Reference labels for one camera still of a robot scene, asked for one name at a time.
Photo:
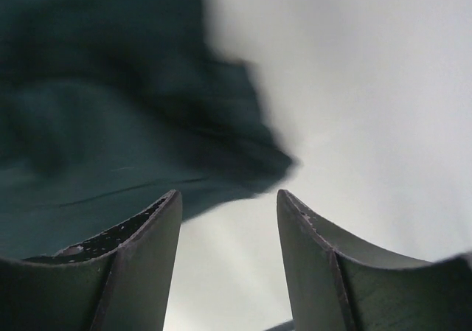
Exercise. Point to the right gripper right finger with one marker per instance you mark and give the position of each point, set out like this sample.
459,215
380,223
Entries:
338,281

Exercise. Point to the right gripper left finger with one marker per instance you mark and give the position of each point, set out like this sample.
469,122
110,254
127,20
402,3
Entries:
116,280

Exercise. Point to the black t shirt blue logo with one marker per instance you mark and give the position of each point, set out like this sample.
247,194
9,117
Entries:
108,104

